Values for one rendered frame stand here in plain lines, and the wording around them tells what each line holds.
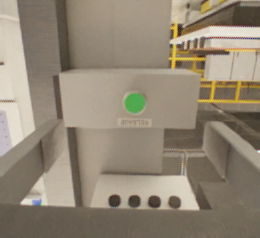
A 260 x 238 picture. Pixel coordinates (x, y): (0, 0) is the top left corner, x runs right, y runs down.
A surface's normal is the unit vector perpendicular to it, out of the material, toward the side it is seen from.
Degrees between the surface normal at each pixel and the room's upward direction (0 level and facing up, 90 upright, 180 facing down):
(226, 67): 90
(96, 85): 90
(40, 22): 90
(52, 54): 90
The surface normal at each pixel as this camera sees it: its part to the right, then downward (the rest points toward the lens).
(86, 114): -0.03, 0.29
